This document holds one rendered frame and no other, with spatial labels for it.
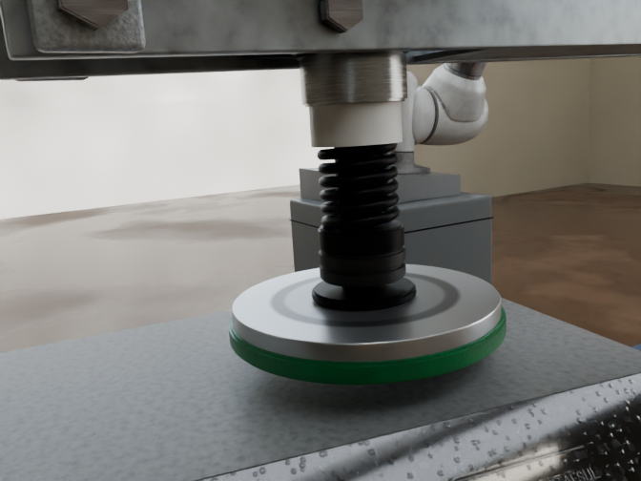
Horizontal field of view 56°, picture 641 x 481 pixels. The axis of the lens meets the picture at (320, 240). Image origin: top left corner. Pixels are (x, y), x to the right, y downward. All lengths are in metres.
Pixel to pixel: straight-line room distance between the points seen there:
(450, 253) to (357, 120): 1.14
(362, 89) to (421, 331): 0.17
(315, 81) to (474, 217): 1.18
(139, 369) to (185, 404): 0.09
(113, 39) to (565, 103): 7.98
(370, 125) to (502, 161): 7.04
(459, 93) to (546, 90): 6.32
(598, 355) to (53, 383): 0.44
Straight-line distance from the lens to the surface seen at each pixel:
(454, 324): 0.42
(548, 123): 8.01
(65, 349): 0.62
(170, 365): 0.54
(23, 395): 0.54
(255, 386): 0.48
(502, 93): 7.44
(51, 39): 0.31
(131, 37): 0.32
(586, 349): 0.54
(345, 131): 0.43
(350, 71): 0.43
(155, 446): 0.42
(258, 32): 0.37
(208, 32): 0.35
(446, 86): 1.66
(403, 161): 1.58
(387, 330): 0.41
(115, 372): 0.54
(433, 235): 1.51
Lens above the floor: 1.02
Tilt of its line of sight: 11 degrees down
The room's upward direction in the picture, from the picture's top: 4 degrees counter-clockwise
